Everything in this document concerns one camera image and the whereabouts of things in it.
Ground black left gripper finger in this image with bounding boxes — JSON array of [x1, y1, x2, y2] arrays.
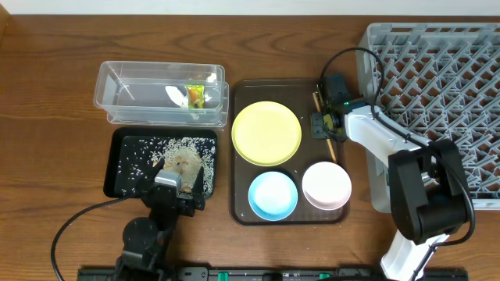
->
[[136, 159, 165, 195], [191, 166, 204, 195]]

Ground wooden chopstick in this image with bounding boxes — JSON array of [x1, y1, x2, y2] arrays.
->
[[312, 91, 338, 164]]

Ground pink bowl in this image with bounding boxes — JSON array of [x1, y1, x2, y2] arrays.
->
[[302, 162, 352, 211]]

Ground yellow plate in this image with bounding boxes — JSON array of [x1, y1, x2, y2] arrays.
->
[[231, 101, 302, 167]]

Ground light blue bowl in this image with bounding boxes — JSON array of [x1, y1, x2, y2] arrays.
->
[[248, 171, 298, 222]]

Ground green pandan cake wrapper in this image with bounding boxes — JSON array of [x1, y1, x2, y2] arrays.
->
[[185, 84, 205, 108]]

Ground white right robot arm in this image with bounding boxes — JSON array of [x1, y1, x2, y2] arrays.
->
[[312, 75, 474, 280]]

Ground black food waste tray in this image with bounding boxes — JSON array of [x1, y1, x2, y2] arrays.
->
[[103, 127, 217, 199]]

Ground clear plastic waste bin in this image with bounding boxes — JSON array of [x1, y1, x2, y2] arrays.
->
[[94, 61, 229, 127]]

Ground grey dishwasher rack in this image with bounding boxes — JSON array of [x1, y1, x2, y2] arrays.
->
[[356, 23, 499, 211]]

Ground dark brown serving tray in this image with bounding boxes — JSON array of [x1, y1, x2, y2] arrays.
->
[[229, 79, 349, 226]]

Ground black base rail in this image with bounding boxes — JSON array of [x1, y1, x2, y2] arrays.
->
[[76, 259, 468, 281]]

